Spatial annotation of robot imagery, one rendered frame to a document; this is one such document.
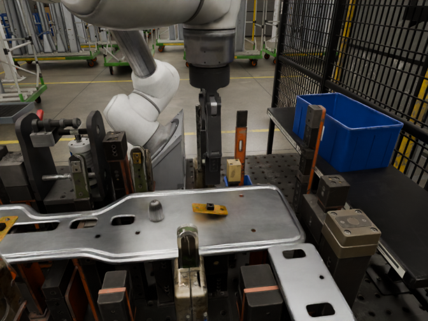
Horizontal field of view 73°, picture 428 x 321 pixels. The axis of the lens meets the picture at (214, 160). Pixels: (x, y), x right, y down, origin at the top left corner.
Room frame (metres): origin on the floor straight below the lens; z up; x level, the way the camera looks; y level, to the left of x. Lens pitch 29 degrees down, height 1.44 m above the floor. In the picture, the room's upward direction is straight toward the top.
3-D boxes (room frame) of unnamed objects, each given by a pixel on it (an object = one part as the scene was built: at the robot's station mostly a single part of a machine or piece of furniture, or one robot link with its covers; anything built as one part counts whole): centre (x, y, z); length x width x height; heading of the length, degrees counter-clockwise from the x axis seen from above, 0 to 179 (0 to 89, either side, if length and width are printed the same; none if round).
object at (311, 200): (0.56, -0.25, 0.85); 0.12 x 0.03 x 0.30; 7
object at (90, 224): (0.50, 0.29, 0.84); 0.12 x 0.05 x 0.29; 7
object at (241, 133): (0.70, -0.07, 0.95); 0.03 x 0.01 x 0.50; 97
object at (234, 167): (0.67, -0.05, 0.88); 0.04 x 0.04 x 0.36; 7
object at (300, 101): (0.84, -0.39, 1.10); 0.30 x 0.17 x 0.13; 12
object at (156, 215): (0.52, 0.13, 1.02); 0.03 x 0.03 x 0.07
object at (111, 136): (0.72, 0.27, 0.91); 0.07 x 0.05 x 0.42; 7
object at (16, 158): (0.67, 0.53, 0.89); 0.13 x 0.11 x 0.38; 7
